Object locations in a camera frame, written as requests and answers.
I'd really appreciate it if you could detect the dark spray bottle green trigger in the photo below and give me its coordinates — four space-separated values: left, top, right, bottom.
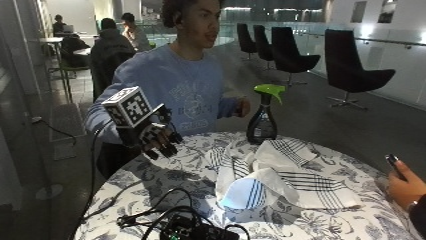
245 83 288 146

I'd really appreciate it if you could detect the white marker cube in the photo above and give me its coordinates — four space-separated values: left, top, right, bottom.
101 85 154 130

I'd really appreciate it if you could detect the white background table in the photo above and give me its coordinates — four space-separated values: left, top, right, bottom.
39 36 65 81

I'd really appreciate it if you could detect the black cable bundle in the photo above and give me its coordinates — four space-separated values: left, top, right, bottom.
116 187 252 240

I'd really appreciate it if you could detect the black swivel chair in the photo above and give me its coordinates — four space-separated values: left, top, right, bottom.
252 24 276 70
324 28 397 111
270 26 322 88
236 22 258 61

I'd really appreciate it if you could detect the the person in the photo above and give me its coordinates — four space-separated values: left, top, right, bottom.
84 0 253 179

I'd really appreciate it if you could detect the black smartphone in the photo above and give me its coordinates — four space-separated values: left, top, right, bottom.
383 153 409 182

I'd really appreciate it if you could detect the blue floral tablecloth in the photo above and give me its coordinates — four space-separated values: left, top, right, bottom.
72 131 423 240

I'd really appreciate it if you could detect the black floor cable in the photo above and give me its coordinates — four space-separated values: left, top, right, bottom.
29 115 79 147

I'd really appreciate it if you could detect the white checked cloth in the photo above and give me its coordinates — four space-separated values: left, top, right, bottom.
206 137 363 212

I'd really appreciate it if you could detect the metal wall handrail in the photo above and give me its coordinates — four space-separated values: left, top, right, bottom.
290 30 426 48

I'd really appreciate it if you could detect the black electronic box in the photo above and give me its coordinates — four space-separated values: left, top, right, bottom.
158 214 241 240

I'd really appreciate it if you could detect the black glove cable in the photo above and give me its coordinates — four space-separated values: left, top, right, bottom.
79 119 115 234

